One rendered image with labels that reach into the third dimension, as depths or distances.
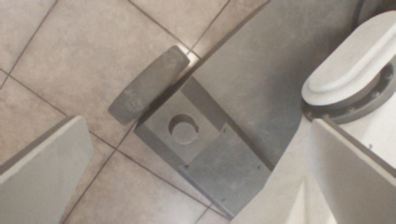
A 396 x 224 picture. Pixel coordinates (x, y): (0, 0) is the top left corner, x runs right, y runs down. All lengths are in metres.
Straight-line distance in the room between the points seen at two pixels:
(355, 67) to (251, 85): 0.18
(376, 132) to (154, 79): 0.32
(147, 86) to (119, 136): 0.27
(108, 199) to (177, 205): 0.20
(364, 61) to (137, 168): 0.56
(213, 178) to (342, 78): 0.28
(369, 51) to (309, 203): 0.22
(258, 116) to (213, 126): 0.11
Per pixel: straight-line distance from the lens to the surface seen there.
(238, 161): 0.42
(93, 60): 0.58
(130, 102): 0.37
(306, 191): 0.28
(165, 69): 0.36
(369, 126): 0.31
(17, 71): 0.67
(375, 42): 0.37
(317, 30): 0.50
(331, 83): 0.33
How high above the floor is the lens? 0.55
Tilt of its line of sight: 76 degrees down
